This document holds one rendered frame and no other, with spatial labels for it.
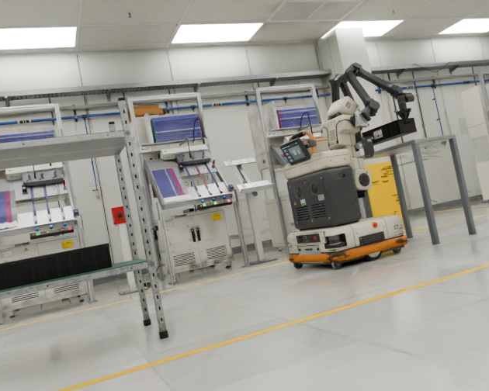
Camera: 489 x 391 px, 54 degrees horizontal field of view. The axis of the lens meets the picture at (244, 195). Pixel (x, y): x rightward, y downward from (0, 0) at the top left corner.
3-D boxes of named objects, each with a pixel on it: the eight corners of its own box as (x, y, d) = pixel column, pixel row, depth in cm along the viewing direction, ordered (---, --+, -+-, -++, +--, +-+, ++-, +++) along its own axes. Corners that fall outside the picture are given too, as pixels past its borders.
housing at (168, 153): (207, 159, 511) (208, 148, 502) (162, 165, 493) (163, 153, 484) (204, 154, 517) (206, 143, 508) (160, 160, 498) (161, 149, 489)
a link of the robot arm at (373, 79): (348, 74, 378) (352, 65, 368) (351, 70, 380) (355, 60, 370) (397, 100, 371) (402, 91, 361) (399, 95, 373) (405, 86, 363)
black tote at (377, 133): (352, 150, 411) (349, 137, 411) (367, 147, 418) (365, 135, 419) (400, 133, 360) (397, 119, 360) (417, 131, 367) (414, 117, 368)
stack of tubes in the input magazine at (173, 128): (203, 137, 507) (199, 112, 508) (156, 143, 487) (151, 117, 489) (199, 140, 518) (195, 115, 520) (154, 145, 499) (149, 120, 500)
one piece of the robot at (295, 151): (317, 164, 336) (300, 136, 333) (291, 172, 367) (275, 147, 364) (327, 156, 341) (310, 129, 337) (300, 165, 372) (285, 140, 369)
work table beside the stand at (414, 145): (436, 244, 352) (414, 139, 356) (372, 247, 415) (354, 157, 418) (476, 233, 372) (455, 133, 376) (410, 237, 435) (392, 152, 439)
